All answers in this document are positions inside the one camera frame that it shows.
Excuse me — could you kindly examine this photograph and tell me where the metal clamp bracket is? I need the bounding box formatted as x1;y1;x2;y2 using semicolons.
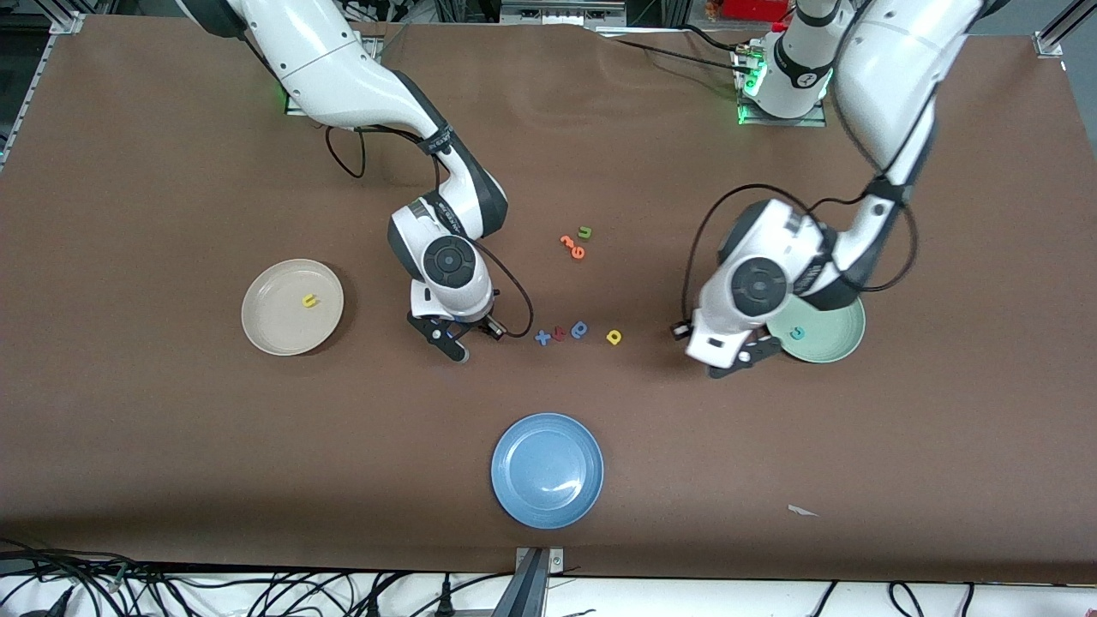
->
493;547;565;617

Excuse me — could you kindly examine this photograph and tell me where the blue plate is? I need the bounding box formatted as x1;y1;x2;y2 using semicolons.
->
491;413;605;530

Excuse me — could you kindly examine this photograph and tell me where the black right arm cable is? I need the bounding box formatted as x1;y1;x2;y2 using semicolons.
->
324;124;533;338

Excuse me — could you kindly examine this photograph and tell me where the red box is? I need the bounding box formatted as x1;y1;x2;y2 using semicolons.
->
720;0;789;22

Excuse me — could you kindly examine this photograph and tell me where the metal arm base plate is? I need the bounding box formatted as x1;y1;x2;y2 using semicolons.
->
735;47;828;128
285;34;382;117

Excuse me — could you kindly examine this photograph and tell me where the green plate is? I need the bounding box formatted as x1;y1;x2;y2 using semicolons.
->
765;294;866;364

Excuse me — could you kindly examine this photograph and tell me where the beige plate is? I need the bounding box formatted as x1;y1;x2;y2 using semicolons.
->
241;259;345;356

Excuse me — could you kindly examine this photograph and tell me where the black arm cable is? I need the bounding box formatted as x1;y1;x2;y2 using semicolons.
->
683;184;920;331
324;124;533;338

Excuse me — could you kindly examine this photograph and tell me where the grey metal box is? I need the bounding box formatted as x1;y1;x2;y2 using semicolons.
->
501;0;626;27

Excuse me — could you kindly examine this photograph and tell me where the thick black floor cable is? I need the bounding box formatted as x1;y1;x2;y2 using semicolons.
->
0;538;129;592

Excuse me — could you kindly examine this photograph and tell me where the brown table cover sheet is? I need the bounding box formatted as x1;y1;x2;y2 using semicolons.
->
0;15;1097;585

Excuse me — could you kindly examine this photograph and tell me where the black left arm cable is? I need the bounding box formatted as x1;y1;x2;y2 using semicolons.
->
683;184;920;331

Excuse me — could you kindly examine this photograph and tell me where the black base cable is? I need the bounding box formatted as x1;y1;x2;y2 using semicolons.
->
610;37;748;76
681;24;742;54

